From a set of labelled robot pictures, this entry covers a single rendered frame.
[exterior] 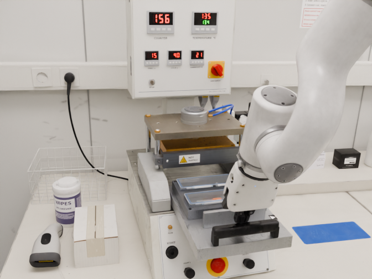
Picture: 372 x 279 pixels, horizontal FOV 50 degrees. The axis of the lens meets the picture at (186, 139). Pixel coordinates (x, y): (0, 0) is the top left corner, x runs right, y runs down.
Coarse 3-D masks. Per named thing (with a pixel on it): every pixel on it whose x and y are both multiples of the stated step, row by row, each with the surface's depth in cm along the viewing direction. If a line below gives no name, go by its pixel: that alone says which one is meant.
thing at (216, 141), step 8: (216, 136) 122; (224, 136) 122; (168, 144) 114; (176, 144) 115; (184, 144) 115; (192, 144) 115; (200, 144) 115; (208, 144) 115; (216, 144) 115; (224, 144) 115; (232, 144) 116
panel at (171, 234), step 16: (160, 224) 104; (176, 224) 105; (160, 240) 103; (176, 240) 104; (176, 256) 104; (192, 256) 105; (240, 256) 108; (256, 256) 109; (176, 272) 104; (208, 272) 106; (224, 272) 106; (240, 272) 108; (256, 272) 109
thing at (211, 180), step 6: (222, 174) 109; (228, 174) 109; (180, 180) 105; (186, 180) 105; (192, 180) 105; (198, 180) 105; (204, 180) 105; (210, 180) 105; (216, 180) 106; (222, 180) 106; (180, 186) 102; (186, 186) 102; (192, 186) 102
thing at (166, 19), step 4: (152, 16) 118; (156, 16) 118; (160, 16) 118; (164, 16) 119; (168, 16) 119; (152, 20) 118; (156, 20) 118; (160, 20) 119; (164, 20) 119; (168, 20) 119
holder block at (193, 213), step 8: (176, 184) 105; (176, 192) 103; (184, 192) 101; (192, 192) 101; (184, 200) 97; (184, 208) 95; (192, 208) 93; (200, 208) 94; (208, 208) 94; (216, 208) 94; (192, 216) 93; (200, 216) 94
